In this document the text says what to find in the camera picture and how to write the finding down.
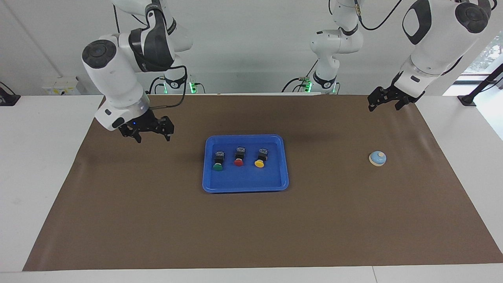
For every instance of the green push button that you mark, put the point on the green push button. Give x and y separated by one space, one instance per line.
218 166

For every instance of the window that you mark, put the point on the window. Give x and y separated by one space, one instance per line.
485 55

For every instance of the blue desk bell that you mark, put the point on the blue desk bell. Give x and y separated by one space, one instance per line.
378 158

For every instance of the yellow push button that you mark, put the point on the yellow push button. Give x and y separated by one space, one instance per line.
259 163

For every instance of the white wall socket box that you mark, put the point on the white wall socket box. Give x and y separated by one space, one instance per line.
61 86

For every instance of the black stand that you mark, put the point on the black stand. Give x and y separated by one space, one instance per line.
8 99
477 88

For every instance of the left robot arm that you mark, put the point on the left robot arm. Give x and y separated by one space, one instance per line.
436 43

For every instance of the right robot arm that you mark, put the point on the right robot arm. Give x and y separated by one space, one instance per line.
114 74

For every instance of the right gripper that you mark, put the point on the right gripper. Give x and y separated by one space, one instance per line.
142 121

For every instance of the red push button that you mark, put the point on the red push button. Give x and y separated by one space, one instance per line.
239 162

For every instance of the blue plastic tray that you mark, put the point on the blue plastic tray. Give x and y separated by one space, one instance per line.
245 179

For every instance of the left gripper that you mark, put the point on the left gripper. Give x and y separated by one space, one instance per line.
408 96

